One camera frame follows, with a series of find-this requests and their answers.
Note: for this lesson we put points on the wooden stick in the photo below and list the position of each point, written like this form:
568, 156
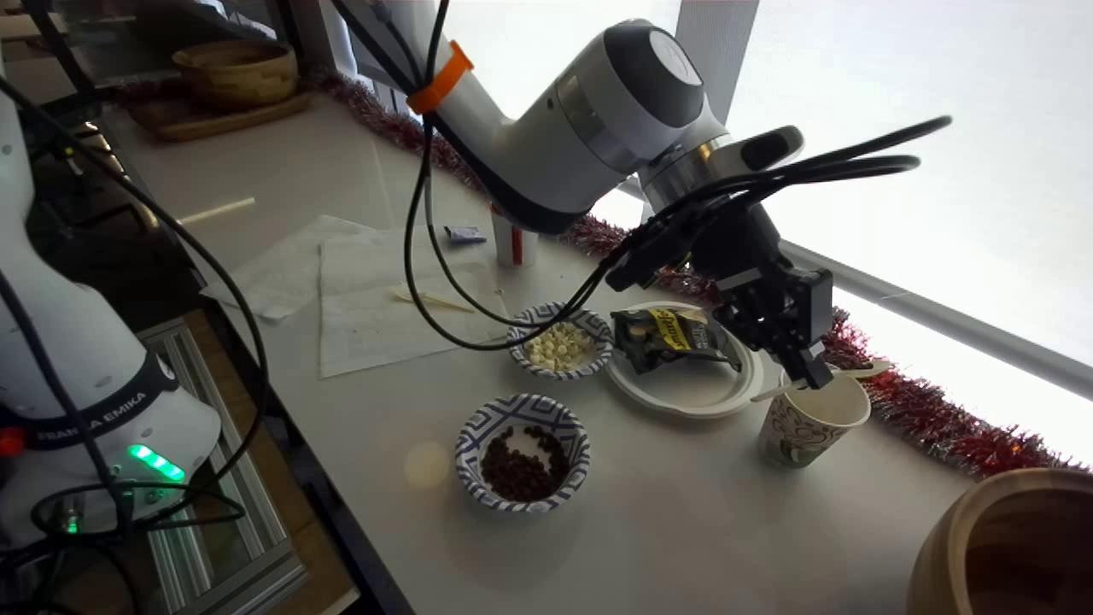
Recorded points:
216, 208

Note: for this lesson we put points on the patterned bowl with dark beans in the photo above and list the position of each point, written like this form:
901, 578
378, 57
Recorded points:
523, 454

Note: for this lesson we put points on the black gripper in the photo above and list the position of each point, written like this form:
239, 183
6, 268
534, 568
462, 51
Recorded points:
766, 299

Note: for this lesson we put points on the dark snack packet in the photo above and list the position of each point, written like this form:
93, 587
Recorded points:
658, 335

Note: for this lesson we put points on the lower white paper towel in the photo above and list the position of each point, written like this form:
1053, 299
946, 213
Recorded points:
285, 276

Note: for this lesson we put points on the red and white cup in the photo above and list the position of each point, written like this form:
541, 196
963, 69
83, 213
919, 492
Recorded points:
512, 245

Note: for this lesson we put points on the upper white paper towel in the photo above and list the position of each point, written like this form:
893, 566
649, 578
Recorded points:
364, 330

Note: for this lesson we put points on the patterned paper cup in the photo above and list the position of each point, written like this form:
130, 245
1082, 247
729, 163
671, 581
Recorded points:
805, 423

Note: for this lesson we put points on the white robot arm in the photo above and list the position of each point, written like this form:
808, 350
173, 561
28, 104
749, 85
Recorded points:
631, 104

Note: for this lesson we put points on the wooden bowl far end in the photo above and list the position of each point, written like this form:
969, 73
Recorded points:
239, 73

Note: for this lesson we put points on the wooden bowl near camera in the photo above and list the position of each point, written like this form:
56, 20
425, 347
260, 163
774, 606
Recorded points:
1008, 544

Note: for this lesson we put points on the cream plastic fork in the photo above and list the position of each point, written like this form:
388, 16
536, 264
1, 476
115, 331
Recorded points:
431, 303

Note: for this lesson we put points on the white paper towel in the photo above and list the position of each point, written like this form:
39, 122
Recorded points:
364, 330
285, 276

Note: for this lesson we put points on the patterned bowl with popcorn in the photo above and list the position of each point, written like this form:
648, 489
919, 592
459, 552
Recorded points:
562, 347

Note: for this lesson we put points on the cream plastic spoon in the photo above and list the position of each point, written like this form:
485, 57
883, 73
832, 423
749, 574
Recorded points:
861, 370

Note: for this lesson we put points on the aluminium frame rail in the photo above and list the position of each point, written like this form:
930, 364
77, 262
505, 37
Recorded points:
227, 552

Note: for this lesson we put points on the wooden tray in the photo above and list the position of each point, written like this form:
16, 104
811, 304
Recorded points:
174, 117

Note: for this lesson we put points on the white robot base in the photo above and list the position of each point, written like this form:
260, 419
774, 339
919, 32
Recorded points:
143, 421

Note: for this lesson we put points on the small blue wrapper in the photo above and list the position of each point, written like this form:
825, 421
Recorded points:
462, 235

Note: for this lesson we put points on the red tinsel garland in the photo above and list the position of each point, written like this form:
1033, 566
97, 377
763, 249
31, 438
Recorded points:
911, 406

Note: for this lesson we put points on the white plate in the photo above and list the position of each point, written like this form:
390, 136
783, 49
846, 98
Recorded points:
689, 388

